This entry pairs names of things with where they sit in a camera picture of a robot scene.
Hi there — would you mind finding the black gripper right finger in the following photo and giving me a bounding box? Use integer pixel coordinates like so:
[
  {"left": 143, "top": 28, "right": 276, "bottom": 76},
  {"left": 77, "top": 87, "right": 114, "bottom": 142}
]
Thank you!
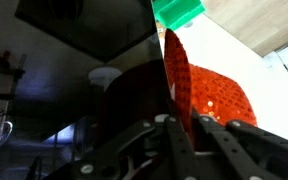
[{"left": 189, "top": 109, "right": 288, "bottom": 180}]

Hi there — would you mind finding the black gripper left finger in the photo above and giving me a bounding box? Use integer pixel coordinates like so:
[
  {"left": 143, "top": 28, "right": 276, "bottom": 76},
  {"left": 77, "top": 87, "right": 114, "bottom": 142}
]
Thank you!
[{"left": 47, "top": 114, "right": 199, "bottom": 180}]

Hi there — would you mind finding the orange sequin hat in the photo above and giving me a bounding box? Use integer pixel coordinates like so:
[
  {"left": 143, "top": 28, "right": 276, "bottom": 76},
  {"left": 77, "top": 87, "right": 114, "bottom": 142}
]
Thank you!
[{"left": 163, "top": 28, "right": 259, "bottom": 142}]

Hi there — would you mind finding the black flat screen TV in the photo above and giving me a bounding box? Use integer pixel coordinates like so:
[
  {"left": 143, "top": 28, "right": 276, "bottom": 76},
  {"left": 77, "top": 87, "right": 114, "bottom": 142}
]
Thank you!
[{"left": 0, "top": 0, "right": 174, "bottom": 180}]

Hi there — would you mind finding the green plastic block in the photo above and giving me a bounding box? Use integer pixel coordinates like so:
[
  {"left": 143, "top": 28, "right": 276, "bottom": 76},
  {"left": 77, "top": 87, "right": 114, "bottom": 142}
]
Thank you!
[{"left": 151, "top": 0, "right": 207, "bottom": 31}]

